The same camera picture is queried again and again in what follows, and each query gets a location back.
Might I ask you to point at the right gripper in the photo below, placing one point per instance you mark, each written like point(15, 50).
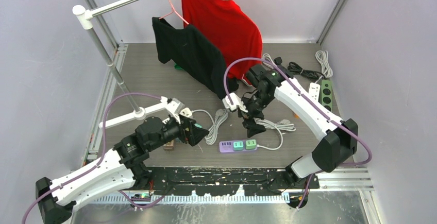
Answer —
point(249, 122)

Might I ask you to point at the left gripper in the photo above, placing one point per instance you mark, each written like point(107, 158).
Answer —
point(196, 133)

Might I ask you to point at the green plug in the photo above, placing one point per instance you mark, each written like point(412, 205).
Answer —
point(250, 144)

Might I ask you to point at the teal plug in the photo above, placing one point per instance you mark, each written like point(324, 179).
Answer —
point(238, 145)

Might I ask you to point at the pink plug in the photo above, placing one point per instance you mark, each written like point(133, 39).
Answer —
point(169, 146)

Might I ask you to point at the purple power strip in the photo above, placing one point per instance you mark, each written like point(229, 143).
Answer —
point(227, 147)

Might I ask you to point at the white power strip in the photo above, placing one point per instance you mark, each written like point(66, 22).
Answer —
point(314, 91)
point(186, 112)

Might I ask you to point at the green power strip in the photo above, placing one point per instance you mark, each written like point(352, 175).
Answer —
point(325, 98)

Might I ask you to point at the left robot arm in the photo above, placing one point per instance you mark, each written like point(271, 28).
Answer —
point(121, 167)

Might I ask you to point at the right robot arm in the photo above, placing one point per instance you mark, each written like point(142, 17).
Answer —
point(337, 138)

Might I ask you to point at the black garment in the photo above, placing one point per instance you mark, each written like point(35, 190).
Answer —
point(191, 51)

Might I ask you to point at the red sweater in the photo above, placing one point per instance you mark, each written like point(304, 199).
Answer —
point(224, 24)

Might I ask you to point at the pink hanger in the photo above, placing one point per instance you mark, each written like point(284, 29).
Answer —
point(174, 11)

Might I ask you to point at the metal clothes rack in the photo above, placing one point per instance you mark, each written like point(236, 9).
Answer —
point(85, 17)

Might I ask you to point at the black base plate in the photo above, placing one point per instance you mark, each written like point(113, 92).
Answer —
point(215, 181)

